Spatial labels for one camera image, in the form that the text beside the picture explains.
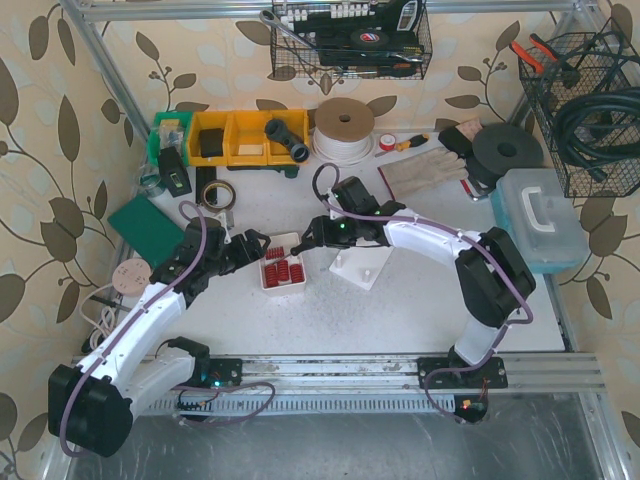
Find white spring tray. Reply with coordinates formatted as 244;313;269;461
259;232;307;297

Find large red spring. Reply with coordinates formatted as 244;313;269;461
289;264;305;284
276;259;291;285
264;264;279;288

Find black orange screwdriver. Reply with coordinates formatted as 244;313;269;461
284;246;301;259

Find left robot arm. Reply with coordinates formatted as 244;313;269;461
48;219;271;457

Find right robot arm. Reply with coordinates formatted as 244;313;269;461
291;177;536;388

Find small red spring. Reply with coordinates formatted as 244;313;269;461
265;246;285;260

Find large red spring in tray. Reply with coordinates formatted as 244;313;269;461
289;264;305;284

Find brown packing tape roll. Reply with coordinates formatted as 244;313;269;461
200;180;237;213

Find green sanding block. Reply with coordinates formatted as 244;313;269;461
108;195;184;269

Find beige work glove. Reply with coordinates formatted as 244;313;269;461
378;147;468;200

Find round beige power socket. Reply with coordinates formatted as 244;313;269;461
111;257;152;297

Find black device with label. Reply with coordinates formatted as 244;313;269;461
157;147;192;197

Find grey pipe fitting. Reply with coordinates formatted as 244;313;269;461
264;118;310;163

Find red tape roll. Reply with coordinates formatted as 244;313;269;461
379;133;396;151

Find yellow storage bin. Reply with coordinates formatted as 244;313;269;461
186;109;310;167

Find small glass jar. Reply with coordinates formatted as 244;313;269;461
138;168;165;198

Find small yellow black screwdriver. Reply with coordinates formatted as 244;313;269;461
375;134;429;158

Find green storage bin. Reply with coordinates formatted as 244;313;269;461
147;112;193;166

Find black brush block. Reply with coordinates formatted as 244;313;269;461
438;118;483;158

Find black spool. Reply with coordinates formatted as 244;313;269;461
466;123;544;188

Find clear teal toolbox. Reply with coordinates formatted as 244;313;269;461
490;168;589;274

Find white peg base plate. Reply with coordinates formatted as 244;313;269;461
329;247;394;291

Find white cable spool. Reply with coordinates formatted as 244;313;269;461
312;97;375;168

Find wire basket with tools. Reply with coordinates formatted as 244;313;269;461
259;1;432;83

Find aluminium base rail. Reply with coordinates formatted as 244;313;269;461
63;352;607;396

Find orange handled pliers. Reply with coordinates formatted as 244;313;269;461
509;33;559;75

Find wire basket with cables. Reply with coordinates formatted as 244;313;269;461
514;30;639;198

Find coiled black cable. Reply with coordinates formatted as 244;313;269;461
553;87;640;169

